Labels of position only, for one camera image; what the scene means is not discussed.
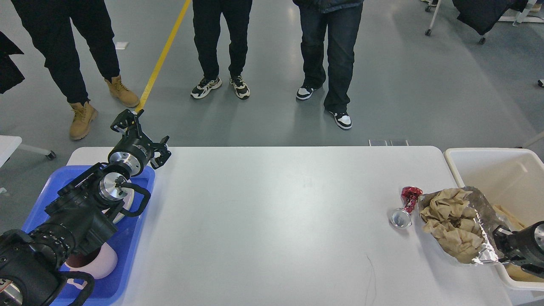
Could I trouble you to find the person in tan boots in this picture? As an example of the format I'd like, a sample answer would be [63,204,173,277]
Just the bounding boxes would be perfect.
[12,0,140,141]

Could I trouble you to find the blue plastic tray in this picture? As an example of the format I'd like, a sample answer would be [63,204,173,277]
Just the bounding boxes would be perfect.
[22,165,146,306]

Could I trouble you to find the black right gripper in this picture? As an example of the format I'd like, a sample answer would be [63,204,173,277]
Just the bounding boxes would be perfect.
[492,221,544,278]

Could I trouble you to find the foil tray with brown paper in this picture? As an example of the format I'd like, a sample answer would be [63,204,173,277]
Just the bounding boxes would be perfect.
[418,187,511,265]

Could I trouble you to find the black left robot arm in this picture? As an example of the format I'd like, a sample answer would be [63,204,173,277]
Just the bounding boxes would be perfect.
[0,110,171,306]

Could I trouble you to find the person in dark jeans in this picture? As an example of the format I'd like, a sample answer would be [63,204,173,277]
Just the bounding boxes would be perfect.
[294,0,363,130]

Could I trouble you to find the brown paper bag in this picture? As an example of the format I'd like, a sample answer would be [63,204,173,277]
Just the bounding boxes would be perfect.
[493,205,544,283]

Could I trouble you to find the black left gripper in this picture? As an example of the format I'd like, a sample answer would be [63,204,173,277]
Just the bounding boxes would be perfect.
[108,109,171,176]

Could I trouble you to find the white side table left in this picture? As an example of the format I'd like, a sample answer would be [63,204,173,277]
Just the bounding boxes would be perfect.
[0,135,56,166]

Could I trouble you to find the floor outlet plates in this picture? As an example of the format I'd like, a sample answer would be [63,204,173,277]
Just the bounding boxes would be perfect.
[368,139,410,147]

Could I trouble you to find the white plastic bin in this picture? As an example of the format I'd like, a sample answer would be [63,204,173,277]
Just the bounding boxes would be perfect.
[444,147,544,292]

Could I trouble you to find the pink plate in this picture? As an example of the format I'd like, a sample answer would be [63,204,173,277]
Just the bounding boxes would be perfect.
[113,189,135,224]

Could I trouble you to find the pink mug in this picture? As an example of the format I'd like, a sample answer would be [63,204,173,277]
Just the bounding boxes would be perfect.
[65,243,117,280]

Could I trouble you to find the white office chair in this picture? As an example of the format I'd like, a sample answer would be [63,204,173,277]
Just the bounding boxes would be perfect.
[452,0,543,45]

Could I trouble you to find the crushed red soda can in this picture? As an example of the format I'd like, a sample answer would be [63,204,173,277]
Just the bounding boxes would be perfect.
[389,186,423,229]

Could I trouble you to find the person in black-white sneakers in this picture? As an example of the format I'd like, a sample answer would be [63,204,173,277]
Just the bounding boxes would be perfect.
[190,0,253,100]

